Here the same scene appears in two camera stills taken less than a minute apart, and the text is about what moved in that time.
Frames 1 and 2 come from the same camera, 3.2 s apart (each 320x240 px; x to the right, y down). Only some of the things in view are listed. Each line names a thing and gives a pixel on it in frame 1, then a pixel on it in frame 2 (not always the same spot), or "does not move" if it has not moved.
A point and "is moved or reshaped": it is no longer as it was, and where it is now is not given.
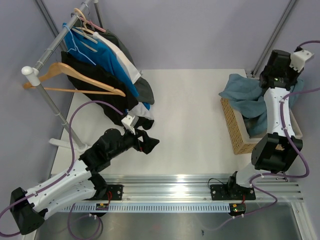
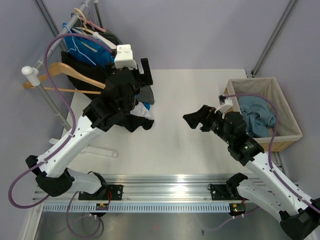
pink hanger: (94, 25) does not move
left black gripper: (147, 144) → (142, 79)
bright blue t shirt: (99, 53) does not move
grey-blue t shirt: (246, 94) is moved or reshaped
